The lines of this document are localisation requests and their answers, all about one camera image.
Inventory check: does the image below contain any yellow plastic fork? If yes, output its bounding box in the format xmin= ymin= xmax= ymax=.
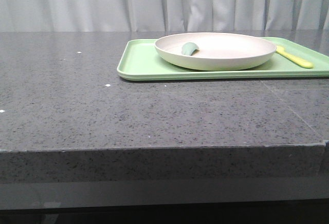
xmin=276 ymin=45 xmax=314 ymax=69

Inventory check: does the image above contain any cream round plate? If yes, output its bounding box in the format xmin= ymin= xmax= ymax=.
xmin=155 ymin=32 xmax=277 ymax=71

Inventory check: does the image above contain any sage green plastic spoon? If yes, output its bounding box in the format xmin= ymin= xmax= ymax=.
xmin=181 ymin=42 xmax=199 ymax=56

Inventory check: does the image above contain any light green serving tray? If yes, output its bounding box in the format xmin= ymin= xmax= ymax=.
xmin=117 ymin=37 xmax=328 ymax=81

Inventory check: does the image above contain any white pleated curtain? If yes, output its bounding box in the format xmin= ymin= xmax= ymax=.
xmin=1 ymin=0 xmax=328 ymax=32

